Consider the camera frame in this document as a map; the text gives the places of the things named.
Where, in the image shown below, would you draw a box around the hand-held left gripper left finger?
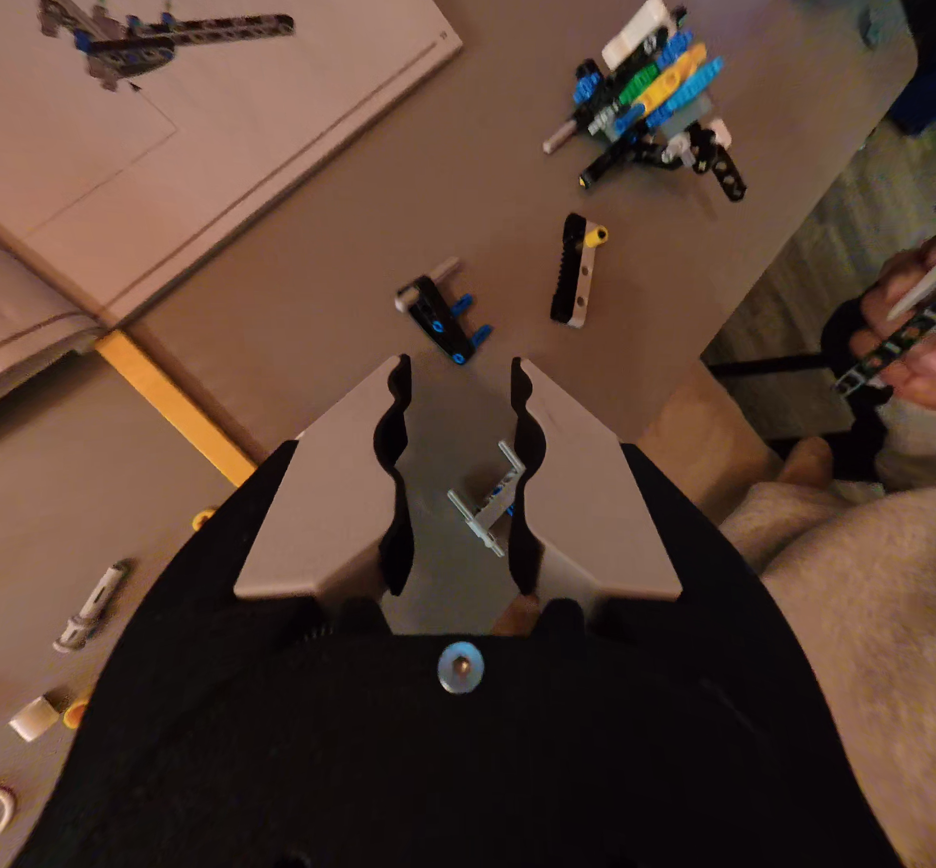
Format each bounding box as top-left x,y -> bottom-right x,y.
234,354 -> 415,600

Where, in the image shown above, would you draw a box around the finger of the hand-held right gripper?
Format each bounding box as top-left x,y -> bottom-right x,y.
887,264 -> 936,322

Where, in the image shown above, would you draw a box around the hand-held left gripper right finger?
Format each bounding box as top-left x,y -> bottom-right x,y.
508,356 -> 684,602

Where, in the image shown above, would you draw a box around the long black lego beam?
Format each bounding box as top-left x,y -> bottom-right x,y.
834,308 -> 936,398

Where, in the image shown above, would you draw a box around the grey lego piece with axles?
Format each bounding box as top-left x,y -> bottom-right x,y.
447,441 -> 527,559

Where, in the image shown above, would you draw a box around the black lego beam blue pins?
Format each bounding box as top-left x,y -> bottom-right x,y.
395,256 -> 494,366

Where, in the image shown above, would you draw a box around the grey white lego connector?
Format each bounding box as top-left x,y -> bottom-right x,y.
53,559 -> 134,654

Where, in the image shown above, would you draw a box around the colourful lego assembly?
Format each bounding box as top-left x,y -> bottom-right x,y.
543,0 -> 748,203

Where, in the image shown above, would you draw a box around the white lego piece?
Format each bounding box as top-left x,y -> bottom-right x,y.
9,692 -> 65,742

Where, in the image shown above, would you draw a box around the lego instruction booklet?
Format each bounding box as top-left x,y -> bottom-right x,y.
0,0 -> 464,328

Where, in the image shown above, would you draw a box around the person's right hand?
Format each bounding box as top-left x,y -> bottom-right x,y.
861,237 -> 936,408

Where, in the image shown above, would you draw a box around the yellow strip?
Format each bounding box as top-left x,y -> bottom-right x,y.
94,329 -> 258,489

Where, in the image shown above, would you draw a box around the dark bin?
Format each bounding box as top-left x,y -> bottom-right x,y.
885,0 -> 936,136

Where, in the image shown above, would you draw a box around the person's beige hoodie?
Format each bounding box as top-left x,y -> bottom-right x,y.
720,436 -> 936,868

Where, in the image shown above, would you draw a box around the paper sheets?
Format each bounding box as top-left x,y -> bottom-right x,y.
0,246 -> 107,401

